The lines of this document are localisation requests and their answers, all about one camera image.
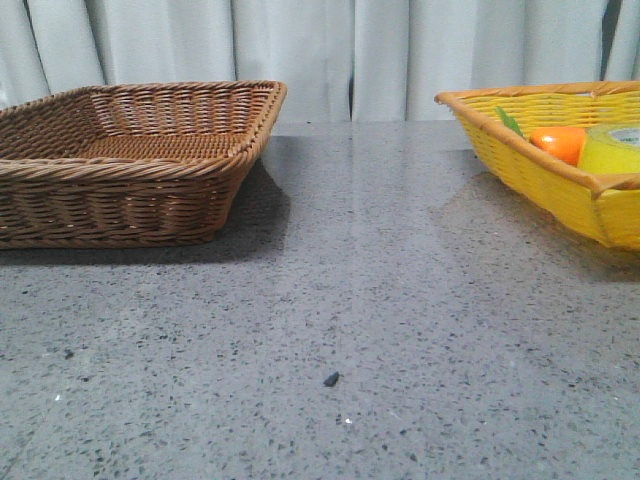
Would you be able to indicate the yellow tape roll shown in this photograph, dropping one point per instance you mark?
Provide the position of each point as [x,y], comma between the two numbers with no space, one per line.
[611,149]

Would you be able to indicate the small black debris chip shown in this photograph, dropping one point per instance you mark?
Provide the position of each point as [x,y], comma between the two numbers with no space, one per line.
[332,379]

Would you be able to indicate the white curtain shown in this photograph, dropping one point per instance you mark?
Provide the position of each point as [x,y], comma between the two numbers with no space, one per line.
[356,61]

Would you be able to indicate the brown wicker basket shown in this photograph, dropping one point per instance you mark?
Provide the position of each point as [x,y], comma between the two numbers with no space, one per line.
[133,165]

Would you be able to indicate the orange toy carrot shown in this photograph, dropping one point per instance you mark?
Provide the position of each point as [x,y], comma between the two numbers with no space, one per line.
[565,143]

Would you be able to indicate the yellow wicker basket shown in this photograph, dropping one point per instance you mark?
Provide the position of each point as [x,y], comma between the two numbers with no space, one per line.
[497,121]

